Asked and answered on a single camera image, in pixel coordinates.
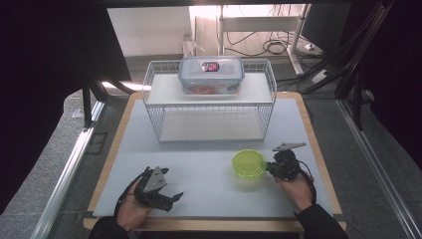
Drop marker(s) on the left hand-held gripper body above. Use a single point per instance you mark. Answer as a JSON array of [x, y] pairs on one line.
[[154, 181]]

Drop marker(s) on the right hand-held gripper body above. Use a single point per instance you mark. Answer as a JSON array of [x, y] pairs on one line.
[[287, 164]]

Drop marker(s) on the green round plastic container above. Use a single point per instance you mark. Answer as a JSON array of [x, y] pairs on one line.
[[248, 164]]

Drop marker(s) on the clear rectangular blue-rimmed food container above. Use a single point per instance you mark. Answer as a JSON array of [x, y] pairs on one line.
[[210, 74]]

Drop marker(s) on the person's right hand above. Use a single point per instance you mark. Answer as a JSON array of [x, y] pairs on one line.
[[298, 192]]

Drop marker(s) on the person's left hand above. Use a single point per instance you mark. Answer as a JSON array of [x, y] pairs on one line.
[[131, 212]]

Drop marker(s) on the light grey table mat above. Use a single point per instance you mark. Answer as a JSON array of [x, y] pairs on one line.
[[205, 186]]

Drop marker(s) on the wooden table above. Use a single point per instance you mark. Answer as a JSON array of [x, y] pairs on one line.
[[114, 142]]

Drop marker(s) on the white power adapter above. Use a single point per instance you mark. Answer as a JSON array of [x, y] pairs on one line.
[[320, 76]]

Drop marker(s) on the black metal stand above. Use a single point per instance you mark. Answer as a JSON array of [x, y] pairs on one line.
[[358, 66], [87, 106]]

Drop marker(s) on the black curtain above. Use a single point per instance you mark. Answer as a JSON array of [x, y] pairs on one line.
[[49, 66], [398, 73]]

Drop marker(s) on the aluminium rail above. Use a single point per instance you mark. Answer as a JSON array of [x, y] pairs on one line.
[[71, 159], [375, 166]]

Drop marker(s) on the white desk frame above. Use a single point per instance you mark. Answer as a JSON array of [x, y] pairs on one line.
[[258, 24]]

